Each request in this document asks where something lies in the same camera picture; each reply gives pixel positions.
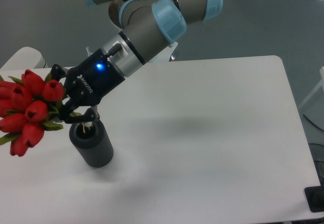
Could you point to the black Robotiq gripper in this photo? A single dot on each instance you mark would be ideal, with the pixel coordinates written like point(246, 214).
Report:
point(86, 84)

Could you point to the red tulip bouquet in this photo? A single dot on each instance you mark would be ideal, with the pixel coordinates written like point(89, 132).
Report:
point(29, 109)

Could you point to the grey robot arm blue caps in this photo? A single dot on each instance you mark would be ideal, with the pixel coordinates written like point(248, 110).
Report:
point(192, 11)

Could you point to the dark grey ribbed vase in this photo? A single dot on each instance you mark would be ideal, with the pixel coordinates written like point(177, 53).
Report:
point(94, 145)

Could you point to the white chair at left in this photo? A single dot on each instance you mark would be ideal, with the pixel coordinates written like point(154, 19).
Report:
point(25, 58)

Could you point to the white furniture at right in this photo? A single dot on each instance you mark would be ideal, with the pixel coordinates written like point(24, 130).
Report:
point(313, 95)

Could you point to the black device at table edge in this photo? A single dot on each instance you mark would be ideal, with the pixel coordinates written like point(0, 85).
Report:
point(314, 196)

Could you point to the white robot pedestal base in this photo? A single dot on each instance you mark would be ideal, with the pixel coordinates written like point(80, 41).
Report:
point(148, 27)

